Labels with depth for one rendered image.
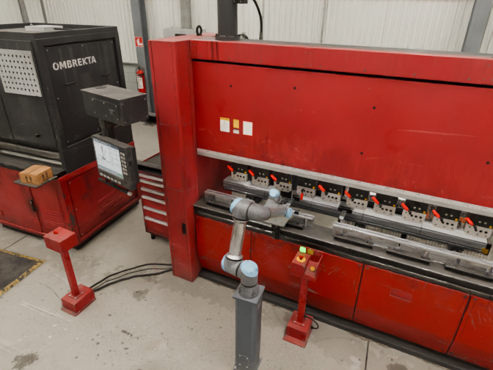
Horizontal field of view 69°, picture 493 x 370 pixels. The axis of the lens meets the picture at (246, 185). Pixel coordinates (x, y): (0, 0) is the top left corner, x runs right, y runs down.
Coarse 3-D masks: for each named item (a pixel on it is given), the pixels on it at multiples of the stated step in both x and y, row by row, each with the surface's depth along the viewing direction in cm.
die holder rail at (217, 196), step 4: (208, 192) 335; (212, 192) 335; (216, 192) 335; (220, 192) 335; (208, 196) 337; (212, 196) 335; (216, 196) 333; (220, 196) 330; (224, 196) 329; (228, 196) 329; (232, 196) 329; (236, 196) 329; (216, 200) 335; (220, 200) 333; (224, 200) 330; (228, 200) 328; (232, 200) 329; (252, 200) 322
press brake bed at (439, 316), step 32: (224, 224) 326; (256, 256) 325; (288, 256) 308; (352, 256) 279; (288, 288) 325; (320, 288) 307; (352, 288) 292; (384, 288) 278; (416, 288) 266; (448, 288) 255; (320, 320) 323; (352, 320) 315; (384, 320) 292; (416, 320) 277; (448, 320) 265; (480, 320) 254; (416, 352) 291; (448, 352) 281; (480, 352) 265
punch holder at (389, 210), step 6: (378, 198) 262; (384, 198) 259; (390, 198) 258; (396, 198) 256; (384, 204) 261; (390, 204) 259; (396, 204) 257; (378, 210) 265; (384, 210) 263; (390, 210) 262; (390, 216) 263
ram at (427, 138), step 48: (240, 96) 278; (288, 96) 260; (336, 96) 245; (384, 96) 232; (432, 96) 219; (480, 96) 208; (240, 144) 296; (288, 144) 276; (336, 144) 259; (384, 144) 244; (432, 144) 230; (480, 144) 218; (384, 192) 258; (432, 192) 243; (480, 192) 230
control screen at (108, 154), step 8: (96, 144) 287; (104, 144) 279; (96, 152) 292; (104, 152) 284; (112, 152) 276; (104, 160) 288; (112, 160) 280; (104, 168) 293; (112, 168) 285; (120, 168) 277; (120, 176) 282
